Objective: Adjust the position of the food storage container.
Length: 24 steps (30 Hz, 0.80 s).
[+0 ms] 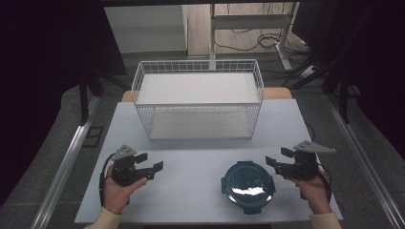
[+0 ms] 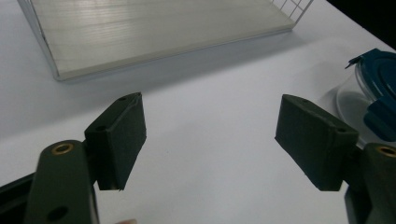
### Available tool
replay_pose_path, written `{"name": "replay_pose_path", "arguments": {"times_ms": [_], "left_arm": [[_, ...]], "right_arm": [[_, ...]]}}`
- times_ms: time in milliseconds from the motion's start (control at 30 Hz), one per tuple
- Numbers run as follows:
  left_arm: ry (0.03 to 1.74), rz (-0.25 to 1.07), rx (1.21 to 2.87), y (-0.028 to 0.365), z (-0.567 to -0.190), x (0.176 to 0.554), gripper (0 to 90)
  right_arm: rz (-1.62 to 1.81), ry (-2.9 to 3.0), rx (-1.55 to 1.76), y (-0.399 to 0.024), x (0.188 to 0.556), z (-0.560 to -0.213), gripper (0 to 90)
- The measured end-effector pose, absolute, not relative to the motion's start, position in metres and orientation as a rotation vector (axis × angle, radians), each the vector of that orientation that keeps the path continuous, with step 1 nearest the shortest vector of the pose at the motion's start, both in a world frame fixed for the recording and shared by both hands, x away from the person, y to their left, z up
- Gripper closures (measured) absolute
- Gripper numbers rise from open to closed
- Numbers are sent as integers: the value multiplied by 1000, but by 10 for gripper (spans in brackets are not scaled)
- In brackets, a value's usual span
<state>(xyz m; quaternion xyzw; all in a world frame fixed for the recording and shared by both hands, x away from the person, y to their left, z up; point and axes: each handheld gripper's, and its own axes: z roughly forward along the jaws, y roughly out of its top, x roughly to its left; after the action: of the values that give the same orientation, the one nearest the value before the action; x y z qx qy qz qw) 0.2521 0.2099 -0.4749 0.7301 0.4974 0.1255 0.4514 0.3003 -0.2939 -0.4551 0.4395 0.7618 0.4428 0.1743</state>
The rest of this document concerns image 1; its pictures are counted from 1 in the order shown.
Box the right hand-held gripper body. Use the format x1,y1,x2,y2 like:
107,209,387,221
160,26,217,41
275,139,337,182

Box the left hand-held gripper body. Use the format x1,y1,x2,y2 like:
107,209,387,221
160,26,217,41
109,144,157,187

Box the round dark teal lunch box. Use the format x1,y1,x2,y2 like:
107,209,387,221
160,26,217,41
220,160,277,216

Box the white wire shelf rack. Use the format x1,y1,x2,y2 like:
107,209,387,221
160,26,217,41
131,58,265,141

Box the person's left hand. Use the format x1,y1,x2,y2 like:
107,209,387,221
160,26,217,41
102,164,148,216

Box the person's right hand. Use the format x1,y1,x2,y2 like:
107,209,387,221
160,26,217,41
286,170,334,216

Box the wooden table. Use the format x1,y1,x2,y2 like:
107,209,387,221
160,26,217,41
121,87,293,103

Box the black metal stand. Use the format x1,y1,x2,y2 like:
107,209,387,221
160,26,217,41
77,74,132,126
281,56,361,125

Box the black curtain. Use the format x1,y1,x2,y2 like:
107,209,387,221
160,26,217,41
0,0,128,204
290,0,405,160

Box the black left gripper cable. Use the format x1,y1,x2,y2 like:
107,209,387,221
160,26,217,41
98,152,117,207

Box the red and black gripper cable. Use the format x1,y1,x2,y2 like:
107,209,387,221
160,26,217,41
316,162,333,203

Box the thin black table cable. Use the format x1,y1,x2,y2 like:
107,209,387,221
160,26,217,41
305,121,317,142

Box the black floor bracket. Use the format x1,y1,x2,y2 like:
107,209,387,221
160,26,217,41
82,126,105,149

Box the aluminium rail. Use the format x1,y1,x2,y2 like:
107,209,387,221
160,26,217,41
325,94,405,229
30,94,103,229

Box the black floor cables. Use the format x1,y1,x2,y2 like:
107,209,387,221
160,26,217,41
213,30,311,65

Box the white metal desk frame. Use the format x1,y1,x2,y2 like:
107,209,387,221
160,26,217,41
208,2,301,72

